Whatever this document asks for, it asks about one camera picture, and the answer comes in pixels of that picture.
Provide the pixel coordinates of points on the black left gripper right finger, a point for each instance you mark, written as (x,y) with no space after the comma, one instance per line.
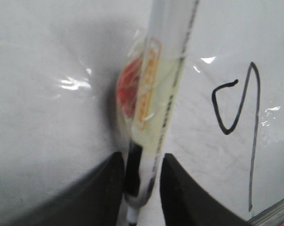
(185,203)

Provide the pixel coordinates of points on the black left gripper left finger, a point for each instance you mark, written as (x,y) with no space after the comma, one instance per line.
(94,200)

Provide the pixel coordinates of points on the white whiteboard marker pen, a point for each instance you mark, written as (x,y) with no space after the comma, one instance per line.
(145,94)

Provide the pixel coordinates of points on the white whiteboard with aluminium frame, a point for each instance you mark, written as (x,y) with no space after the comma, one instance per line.
(59,64)

